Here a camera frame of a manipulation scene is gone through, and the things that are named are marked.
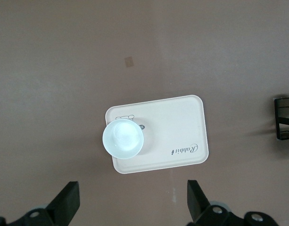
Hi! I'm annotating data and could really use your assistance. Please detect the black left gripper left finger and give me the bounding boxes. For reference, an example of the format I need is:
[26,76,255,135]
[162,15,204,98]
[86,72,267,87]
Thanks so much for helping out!
[0,180,81,226]

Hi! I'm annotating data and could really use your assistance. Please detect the white bowl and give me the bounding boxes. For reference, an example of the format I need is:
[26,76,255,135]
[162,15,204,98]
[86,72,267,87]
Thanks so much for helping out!
[102,118,145,160]

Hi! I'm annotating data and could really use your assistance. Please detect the brown tape patch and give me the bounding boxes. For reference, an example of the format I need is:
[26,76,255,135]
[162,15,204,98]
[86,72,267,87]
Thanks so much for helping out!
[124,56,135,68]

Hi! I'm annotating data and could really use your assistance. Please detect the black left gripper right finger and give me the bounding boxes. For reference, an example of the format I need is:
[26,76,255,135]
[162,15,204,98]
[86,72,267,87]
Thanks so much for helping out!
[186,179,281,226]

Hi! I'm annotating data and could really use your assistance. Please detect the black wire cup rack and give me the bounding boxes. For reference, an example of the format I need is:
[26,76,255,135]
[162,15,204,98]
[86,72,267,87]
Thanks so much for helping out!
[273,96,289,141]

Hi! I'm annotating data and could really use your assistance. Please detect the beige Rabbit tray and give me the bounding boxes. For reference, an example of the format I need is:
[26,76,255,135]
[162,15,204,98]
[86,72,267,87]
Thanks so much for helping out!
[104,94,210,175]

